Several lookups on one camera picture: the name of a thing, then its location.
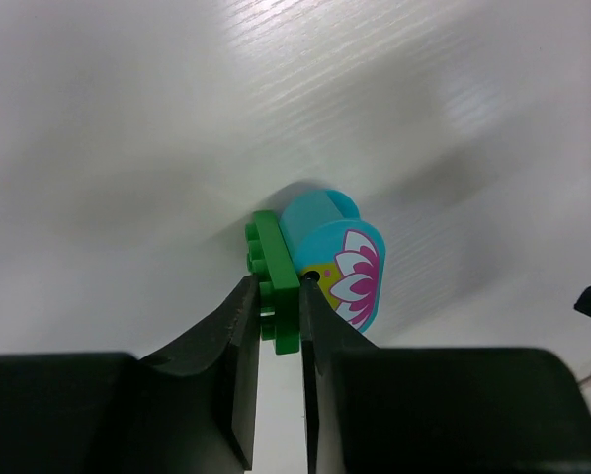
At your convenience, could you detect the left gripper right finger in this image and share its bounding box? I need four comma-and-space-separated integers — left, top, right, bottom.
299, 277, 591, 473

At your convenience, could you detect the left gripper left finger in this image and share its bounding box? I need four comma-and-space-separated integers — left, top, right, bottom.
0, 276, 260, 473

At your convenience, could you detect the cyan rounded flower lego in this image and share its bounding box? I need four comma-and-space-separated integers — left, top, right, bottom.
279, 190, 386, 333

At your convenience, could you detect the blue and green lego stack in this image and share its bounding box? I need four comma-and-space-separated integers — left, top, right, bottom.
245, 210, 300, 356

